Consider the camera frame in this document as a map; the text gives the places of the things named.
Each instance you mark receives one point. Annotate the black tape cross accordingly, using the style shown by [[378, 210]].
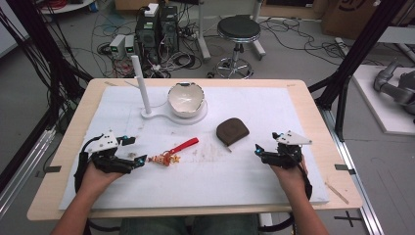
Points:
[[349, 218]]

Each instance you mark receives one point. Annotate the black computer tower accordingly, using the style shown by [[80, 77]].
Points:
[[169, 27], [147, 39]]

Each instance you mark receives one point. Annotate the aluminium rail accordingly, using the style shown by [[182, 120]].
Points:
[[23, 176], [355, 182]]

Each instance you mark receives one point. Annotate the black frame post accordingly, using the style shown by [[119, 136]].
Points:
[[365, 42], [39, 42]]

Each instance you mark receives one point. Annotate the black round stool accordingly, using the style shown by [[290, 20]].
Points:
[[239, 28]]

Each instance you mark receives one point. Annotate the person's jeans legs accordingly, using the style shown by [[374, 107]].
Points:
[[189, 225]]

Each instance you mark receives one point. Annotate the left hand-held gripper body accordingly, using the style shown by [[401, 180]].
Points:
[[103, 143]]

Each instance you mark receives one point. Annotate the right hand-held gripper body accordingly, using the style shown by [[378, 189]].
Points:
[[288, 148]]

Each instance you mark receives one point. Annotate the brown leather pouch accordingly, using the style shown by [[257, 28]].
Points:
[[232, 130]]

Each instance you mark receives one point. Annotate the thin wooden stick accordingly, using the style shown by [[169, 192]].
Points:
[[337, 193]]

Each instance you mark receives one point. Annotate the person's right hand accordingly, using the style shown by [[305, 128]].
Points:
[[288, 181]]

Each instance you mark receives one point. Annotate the grey power supply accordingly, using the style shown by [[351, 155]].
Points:
[[129, 44], [117, 45]]

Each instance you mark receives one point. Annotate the white eggshell bowl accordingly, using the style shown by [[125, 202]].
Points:
[[186, 98]]

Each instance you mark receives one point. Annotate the white box device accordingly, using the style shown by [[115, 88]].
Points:
[[151, 9]]

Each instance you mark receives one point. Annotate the white stand with pole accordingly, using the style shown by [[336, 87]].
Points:
[[144, 89]]

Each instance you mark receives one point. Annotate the person's left hand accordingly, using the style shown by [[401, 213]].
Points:
[[94, 179]]

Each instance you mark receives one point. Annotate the wooden table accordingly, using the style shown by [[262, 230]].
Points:
[[339, 153]]

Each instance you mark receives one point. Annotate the cardboard box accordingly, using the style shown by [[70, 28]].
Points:
[[349, 18]]

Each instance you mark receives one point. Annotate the white floor platform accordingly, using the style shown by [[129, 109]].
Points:
[[388, 120]]

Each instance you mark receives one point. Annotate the grey tape strip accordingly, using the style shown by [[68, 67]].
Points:
[[52, 169], [342, 167]]

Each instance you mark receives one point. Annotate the white desk leg frame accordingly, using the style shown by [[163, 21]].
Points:
[[204, 42]]

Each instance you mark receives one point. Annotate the white foam mat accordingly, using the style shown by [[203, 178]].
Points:
[[208, 182]]

